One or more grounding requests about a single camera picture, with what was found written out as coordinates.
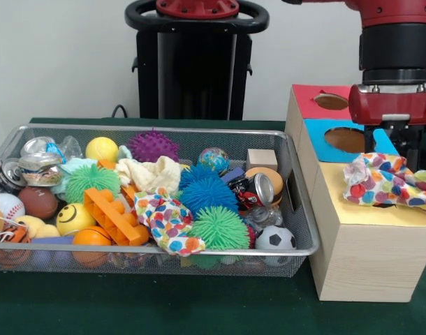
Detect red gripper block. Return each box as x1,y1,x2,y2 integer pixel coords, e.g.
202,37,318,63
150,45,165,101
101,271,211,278
348,83,426,172

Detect polka dot cloth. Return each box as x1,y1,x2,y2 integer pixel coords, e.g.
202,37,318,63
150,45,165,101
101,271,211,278
133,186,206,258
342,152,426,218

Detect wooden box with three holes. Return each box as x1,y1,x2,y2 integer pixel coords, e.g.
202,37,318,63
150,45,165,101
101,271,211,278
284,83,426,303

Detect shallow metal mesh bin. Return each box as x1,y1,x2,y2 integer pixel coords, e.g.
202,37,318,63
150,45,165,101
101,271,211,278
0,124,321,278

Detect black and white soccer ball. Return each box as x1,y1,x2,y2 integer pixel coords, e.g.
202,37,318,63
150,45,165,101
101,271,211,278
255,225,298,267

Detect blue spiky rubber ball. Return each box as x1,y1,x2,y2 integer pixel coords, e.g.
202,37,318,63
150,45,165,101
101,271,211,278
180,177,239,221

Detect green spiky rubber ball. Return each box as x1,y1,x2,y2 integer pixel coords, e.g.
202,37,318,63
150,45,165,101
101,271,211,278
64,163,122,205
187,205,251,251

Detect purple spiky ball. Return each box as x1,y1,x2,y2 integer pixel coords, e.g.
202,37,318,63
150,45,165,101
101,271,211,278
126,128,181,163

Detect dark green table cloth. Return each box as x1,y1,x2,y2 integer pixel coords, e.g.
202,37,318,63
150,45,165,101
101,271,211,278
0,117,426,335

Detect orange toy building brick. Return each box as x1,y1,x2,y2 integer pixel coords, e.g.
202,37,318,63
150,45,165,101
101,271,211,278
83,187,150,247

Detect yellow tennis ball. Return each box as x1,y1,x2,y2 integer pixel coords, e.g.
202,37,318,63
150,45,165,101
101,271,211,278
85,137,119,163

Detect yellow smiley face ball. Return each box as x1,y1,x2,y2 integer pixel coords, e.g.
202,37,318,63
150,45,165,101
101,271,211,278
55,203,97,237

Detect white baseball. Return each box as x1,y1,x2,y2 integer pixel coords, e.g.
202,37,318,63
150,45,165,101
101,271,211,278
0,193,26,221

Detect black pedestal with red base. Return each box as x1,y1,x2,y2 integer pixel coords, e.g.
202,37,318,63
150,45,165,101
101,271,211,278
124,0,270,121

